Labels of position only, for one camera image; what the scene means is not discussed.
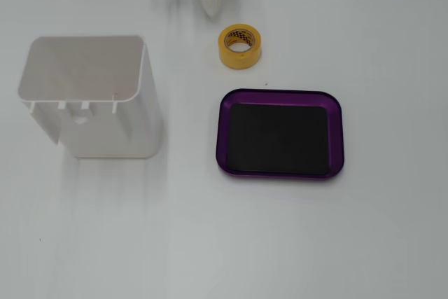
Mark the yellow masking tape roll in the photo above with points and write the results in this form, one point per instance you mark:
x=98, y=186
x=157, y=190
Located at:
x=241, y=61

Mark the white plastic open-top box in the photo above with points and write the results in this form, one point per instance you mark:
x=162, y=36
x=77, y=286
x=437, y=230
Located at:
x=115, y=131

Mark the black tray pad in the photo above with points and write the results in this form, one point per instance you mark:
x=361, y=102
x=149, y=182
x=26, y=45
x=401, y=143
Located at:
x=280, y=138

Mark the purple metal parts tray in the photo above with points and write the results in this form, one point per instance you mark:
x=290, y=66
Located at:
x=336, y=138

